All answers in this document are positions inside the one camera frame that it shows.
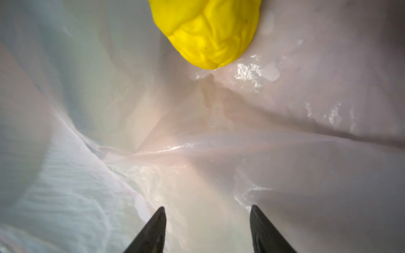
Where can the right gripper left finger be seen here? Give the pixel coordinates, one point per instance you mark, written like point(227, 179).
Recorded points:
point(151, 238)

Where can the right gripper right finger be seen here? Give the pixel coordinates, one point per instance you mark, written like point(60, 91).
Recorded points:
point(266, 238)

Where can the pink plastic bag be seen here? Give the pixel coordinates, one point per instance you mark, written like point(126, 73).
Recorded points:
point(103, 122)

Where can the yellow lemon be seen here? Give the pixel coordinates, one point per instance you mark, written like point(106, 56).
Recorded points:
point(207, 34)

